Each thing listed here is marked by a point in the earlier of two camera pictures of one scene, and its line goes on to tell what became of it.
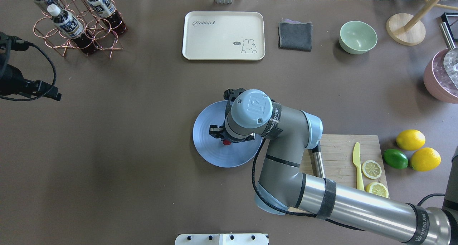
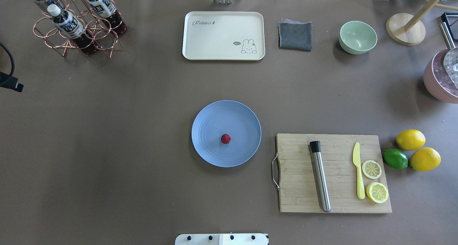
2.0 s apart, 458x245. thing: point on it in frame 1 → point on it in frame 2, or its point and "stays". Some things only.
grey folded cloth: x=295 y=35 stays
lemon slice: x=371 y=169 stays
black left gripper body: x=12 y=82 → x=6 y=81
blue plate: x=237 y=154 stays
